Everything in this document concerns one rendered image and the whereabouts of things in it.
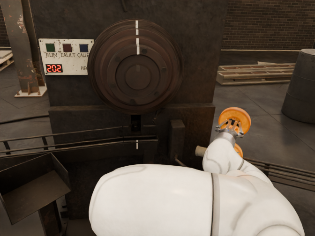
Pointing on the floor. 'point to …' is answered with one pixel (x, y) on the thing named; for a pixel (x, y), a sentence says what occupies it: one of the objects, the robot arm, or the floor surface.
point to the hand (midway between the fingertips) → (234, 119)
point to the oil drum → (302, 89)
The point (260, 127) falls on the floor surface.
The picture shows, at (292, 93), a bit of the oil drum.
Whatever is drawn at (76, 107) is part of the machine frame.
